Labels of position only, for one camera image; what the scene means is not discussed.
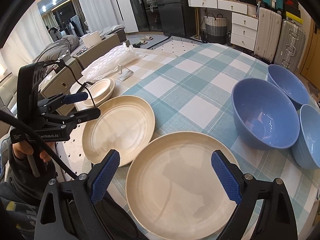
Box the beige plate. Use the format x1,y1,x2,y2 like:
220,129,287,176
82,95,155,167
126,132,236,239

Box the light blue bowl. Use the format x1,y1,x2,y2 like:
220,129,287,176
292,105,320,170

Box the dark blue bowl front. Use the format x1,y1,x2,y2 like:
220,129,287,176
231,78,300,150

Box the dark blue bowl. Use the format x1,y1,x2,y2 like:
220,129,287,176
267,64,310,110
231,78,300,150

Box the stack of small beige plates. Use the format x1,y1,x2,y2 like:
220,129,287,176
83,78,116,107

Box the person left hand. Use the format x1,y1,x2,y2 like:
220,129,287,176
12,141,52,163

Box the beige checkered tablecloth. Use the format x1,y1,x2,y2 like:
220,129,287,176
57,49,177,174

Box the bubble wrap bag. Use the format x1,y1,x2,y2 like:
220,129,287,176
81,43,145,82

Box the metal phone stand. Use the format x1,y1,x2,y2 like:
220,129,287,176
118,65,134,82

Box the grey blanket on sofa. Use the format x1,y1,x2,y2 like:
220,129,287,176
32,24,126,65

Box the teal checkered tablecloth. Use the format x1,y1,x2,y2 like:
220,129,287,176
114,44,319,231

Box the glass door wardrobe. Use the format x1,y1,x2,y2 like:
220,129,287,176
130,0,163,31

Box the black refrigerator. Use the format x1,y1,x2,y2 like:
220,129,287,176
157,0,196,37

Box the woven laundry basket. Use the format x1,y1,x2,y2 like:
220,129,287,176
204,14,227,44

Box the wooden door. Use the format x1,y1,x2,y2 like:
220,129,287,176
300,20,320,89

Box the silver suitcase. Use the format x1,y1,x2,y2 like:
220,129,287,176
274,20,306,73

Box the white drawer cabinet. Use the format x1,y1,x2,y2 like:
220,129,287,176
231,12,258,51

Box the white dressing desk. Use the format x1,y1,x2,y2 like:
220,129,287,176
188,0,258,31

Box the beige suitcase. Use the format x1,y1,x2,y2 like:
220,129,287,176
254,8,282,62

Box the stacked shoe boxes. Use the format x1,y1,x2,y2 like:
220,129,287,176
283,0,303,25

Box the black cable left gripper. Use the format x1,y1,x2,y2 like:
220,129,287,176
0,61,97,181

